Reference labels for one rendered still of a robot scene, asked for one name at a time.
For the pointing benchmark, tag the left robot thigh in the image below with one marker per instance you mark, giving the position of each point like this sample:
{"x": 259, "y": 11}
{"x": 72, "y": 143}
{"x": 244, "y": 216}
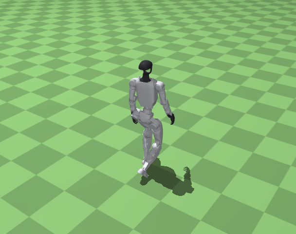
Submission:
{"x": 148, "y": 131}

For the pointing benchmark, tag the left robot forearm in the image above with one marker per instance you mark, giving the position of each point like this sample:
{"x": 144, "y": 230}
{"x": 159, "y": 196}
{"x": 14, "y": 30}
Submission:
{"x": 132, "y": 105}

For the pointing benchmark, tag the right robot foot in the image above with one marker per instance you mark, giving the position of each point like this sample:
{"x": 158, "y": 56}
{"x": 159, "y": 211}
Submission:
{"x": 142, "y": 172}

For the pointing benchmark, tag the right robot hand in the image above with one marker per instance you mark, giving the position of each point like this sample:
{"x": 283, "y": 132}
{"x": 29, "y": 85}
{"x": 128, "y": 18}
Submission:
{"x": 172, "y": 118}

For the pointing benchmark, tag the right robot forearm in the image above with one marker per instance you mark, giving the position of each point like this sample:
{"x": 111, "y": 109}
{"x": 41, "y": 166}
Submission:
{"x": 167, "y": 108}

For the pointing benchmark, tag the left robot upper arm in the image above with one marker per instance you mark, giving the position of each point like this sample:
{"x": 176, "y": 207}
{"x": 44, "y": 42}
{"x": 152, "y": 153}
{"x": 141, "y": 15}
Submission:
{"x": 132, "y": 90}

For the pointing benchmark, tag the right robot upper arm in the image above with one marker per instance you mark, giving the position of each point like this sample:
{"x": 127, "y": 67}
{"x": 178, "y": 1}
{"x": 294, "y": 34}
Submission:
{"x": 160, "y": 87}

